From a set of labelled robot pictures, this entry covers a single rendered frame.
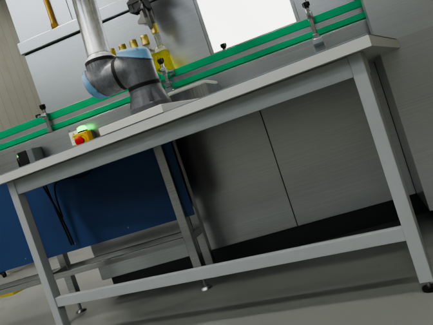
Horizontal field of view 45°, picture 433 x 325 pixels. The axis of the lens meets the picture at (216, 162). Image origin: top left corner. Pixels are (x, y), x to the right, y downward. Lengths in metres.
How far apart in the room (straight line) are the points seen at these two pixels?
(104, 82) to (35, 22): 1.07
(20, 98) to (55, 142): 9.65
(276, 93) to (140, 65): 0.51
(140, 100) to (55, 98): 1.07
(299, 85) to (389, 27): 0.60
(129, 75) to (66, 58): 0.99
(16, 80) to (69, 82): 9.47
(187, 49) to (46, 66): 0.76
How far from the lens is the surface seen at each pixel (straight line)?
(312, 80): 1.60
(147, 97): 1.84
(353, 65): 1.56
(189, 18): 2.56
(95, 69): 1.94
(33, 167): 2.16
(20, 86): 12.29
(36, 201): 2.63
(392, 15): 2.11
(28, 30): 2.94
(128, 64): 1.87
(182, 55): 2.55
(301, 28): 2.29
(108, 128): 1.89
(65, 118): 2.50
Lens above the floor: 0.61
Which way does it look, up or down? 2 degrees down
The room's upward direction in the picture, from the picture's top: 18 degrees counter-clockwise
